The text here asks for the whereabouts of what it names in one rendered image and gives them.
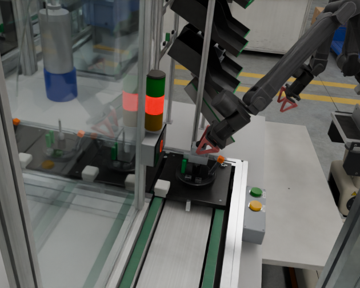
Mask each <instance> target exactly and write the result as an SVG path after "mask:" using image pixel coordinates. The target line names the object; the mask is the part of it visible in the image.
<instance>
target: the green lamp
mask: <svg viewBox="0 0 360 288"><path fill-rule="evenodd" d="M165 80H166V77H164V78H162V79H151V78H149V77H146V95H147V96H149V97H153V98H158V97H162V96H164V94H165Z"/></svg>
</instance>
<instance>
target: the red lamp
mask: <svg viewBox="0 0 360 288"><path fill-rule="evenodd" d="M164 97H165V95H164V96H162V97H158V98H153V97H149V96H147V95H146V103H145V112H146V113H148V114H151V115H158V114H161V113H163V106H164Z"/></svg>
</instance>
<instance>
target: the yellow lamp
mask: <svg viewBox="0 0 360 288"><path fill-rule="evenodd" d="M162 122H163V113H161V114H158V115H151V114H148V113H145V129H146V130H149V131H158V130H160V129H161V128H162Z"/></svg>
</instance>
